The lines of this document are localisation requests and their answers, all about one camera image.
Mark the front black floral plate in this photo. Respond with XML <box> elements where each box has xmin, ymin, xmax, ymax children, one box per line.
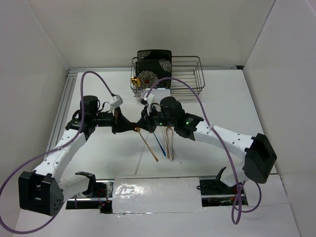
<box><xmin>135</xmin><ymin>59</ymin><xmax>172</xmax><ymax>89</ymax></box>

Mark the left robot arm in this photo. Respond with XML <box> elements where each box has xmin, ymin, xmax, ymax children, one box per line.
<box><xmin>18</xmin><ymin>95</ymin><xmax>133</xmax><ymax>216</ymax></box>

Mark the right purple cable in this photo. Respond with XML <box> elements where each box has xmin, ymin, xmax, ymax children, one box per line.
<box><xmin>142</xmin><ymin>77</ymin><xmax>262</xmax><ymax>225</ymax></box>

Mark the purple cable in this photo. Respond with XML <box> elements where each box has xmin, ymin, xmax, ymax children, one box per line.
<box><xmin>0</xmin><ymin>71</ymin><xmax>117</xmax><ymax>235</ymax></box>
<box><xmin>142</xmin><ymin>77</ymin><xmax>262</xmax><ymax>225</ymax></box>

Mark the gold fork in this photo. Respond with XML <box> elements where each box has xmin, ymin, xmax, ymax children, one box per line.
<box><xmin>166</xmin><ymin>125</ymin><xmax>176</xmax><ymax>161</ymax></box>

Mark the wire dish rack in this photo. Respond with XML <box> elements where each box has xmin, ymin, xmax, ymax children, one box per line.
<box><xmin>130</xmin><ymin>55</ymin><xmax>204</xmax><ymax>99</ymax></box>

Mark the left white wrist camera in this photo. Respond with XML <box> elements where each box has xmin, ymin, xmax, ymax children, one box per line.
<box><xmin>109</xmin><ymin>95</ymin><xmax>123</xmax><ymax>109</ymax></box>

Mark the rear black floral plate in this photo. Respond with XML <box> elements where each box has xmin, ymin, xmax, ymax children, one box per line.
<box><xmin>137</xmin><ymin>49</ymin><xmax>172</xmax><ymax>73</ymax></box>

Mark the blue fork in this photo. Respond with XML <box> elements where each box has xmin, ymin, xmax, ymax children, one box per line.
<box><xmin>153</xmin><ymin>132</ymin><xmax>166</xmax><ymax>157</ymax></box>

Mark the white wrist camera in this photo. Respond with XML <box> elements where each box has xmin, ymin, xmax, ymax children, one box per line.
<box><xmin>109</xmin><ymin>95</ymin><xmax>123</xmax><ymax>109</ymax></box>
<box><xmin>141</xmin><ymin>94</ymin><xmax>155</xmax><ymax>115</ymax></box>

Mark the white utensil caddy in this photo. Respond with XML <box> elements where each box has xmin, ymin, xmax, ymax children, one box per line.
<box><xmin>141</xmin><ymin>88</ymin><xmax>170</xmax><ymax>100</ymax></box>

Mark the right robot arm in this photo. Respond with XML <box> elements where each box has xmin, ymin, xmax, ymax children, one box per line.
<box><xmin>136</xmin><ymin>95</ymin><xmax>277</xmax><ymax>194</ymax></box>

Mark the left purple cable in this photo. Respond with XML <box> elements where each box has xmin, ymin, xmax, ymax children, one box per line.
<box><xmin>0</xmin><ymin>71</ymin><xmax>117</xmax><ymax>235</ymax></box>

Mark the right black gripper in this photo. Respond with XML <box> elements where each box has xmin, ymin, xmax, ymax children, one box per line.
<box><xmin>135</xmin><ymin>103</ymin><xmax>176</xmax><ymax>133</ymax></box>

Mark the black floral plate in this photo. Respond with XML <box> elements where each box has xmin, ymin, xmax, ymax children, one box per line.
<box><xmin>135</xmin><ymin>59</ymin><xmax>172</xmax><ymax>89</ymax></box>
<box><xmin>137</xmin><ymin>49</ymin><xmax>172</xmax><ymax>73</ymax></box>

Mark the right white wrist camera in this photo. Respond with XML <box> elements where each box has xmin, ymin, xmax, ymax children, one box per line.
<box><xmin>141</xmin><ymin>94</ymin><xmax>155</xmax><ymax>115</ymax></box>

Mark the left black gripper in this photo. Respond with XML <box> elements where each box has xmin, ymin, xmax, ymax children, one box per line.
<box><xmin>92</xmin><ymin>106</ymin><xmax>135</xmax><ymax>134</ymax></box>

